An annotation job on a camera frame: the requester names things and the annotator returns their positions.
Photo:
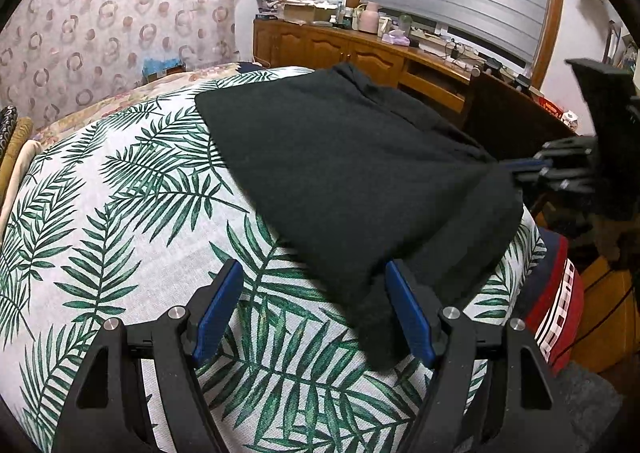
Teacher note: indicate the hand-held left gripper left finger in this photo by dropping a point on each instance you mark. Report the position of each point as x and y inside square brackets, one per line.
[216, 313]

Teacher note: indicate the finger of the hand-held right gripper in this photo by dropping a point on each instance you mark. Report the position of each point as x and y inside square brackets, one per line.
[560, 180]
[555, 153]

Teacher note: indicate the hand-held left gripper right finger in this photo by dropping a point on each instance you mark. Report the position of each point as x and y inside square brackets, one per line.
[411, 313]

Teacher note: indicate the black printed t-shirt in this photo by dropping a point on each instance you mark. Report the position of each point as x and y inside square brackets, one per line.
[350, 173]

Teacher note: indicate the dark brown panel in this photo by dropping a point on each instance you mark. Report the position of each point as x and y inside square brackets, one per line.
[510, 118]

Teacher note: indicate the red white navy cloth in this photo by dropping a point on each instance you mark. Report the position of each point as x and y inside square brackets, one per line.
[552, 293]

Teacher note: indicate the green leaf print bedsheet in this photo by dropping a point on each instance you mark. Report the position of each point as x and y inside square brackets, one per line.
[140, 213]

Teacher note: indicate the purple tissue box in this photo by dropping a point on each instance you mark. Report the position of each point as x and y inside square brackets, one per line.
[396, 38]

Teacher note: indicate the wooden cabinet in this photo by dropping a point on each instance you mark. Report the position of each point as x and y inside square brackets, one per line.
[350, 53]

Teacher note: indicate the pink thermos jug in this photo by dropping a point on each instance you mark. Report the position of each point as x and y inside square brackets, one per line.
[370, 17]

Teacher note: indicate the floral blanket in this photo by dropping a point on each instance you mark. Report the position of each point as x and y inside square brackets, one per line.
[125, 98]

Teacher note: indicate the folded cream cloth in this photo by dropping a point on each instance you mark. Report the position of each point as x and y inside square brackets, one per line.
[22, 173]

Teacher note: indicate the navy bed sheet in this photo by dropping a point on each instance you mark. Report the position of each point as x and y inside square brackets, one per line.
[249, 66]

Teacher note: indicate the cardboard box with blue bag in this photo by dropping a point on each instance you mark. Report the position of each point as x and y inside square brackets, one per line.
[161, 68]

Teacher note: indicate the folded gold patterned cloth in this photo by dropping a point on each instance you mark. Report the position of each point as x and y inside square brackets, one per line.
[17, 148]

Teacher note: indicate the dark medallion patterned cloth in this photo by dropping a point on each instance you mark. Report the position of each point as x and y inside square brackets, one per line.
[7, 125]

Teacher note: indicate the open cardboard box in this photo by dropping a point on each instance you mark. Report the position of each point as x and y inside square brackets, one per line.
[300, 13]

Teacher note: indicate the circle patterned curtain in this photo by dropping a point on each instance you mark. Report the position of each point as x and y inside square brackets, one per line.
[115, 18]

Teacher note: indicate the floral fabric bag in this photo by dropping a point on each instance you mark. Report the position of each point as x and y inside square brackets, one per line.
[269, 3]

